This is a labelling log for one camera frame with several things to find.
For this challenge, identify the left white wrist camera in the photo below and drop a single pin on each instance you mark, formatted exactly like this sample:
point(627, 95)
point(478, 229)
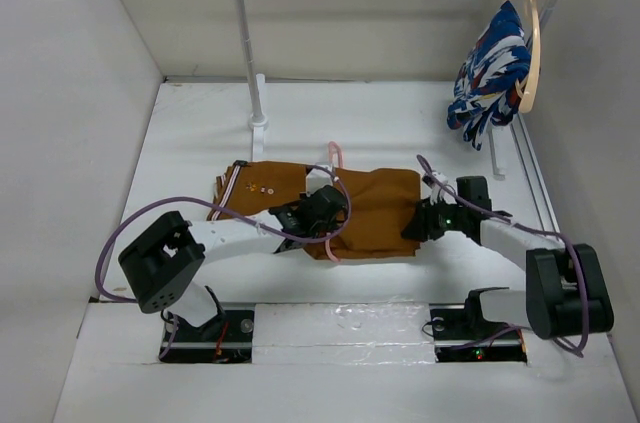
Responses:
point(317, 177)

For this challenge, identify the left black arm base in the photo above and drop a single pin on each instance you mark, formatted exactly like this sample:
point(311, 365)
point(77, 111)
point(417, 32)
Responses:
point(225, 340)

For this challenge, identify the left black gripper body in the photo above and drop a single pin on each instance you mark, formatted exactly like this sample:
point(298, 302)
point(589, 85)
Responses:
point(323, 228)

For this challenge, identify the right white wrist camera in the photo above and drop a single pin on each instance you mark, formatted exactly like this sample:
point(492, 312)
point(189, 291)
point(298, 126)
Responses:
point(438, 185)

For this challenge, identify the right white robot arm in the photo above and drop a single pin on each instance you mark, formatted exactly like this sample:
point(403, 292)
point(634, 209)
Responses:
point(564, 294)

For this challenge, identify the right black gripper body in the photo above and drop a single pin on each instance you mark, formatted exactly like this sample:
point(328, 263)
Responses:
point(440, 217)

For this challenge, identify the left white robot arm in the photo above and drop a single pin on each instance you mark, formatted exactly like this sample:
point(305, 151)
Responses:
point(161, 263)

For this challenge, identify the aluminium rail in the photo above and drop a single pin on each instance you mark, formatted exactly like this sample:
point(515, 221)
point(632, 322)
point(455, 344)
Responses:
point(512, 150)

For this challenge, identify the blue patterned garment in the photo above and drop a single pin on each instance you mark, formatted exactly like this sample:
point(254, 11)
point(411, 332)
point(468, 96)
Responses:
point(484, 92)

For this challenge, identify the beige wooden hanger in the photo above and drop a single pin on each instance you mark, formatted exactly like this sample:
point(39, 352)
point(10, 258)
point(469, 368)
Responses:
point(527, 88)

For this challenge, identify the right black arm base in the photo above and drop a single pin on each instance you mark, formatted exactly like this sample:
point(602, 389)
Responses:
point(461, 334)

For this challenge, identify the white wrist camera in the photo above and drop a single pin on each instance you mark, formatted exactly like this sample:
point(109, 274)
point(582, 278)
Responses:
point(317, 177)
point(438, 185)

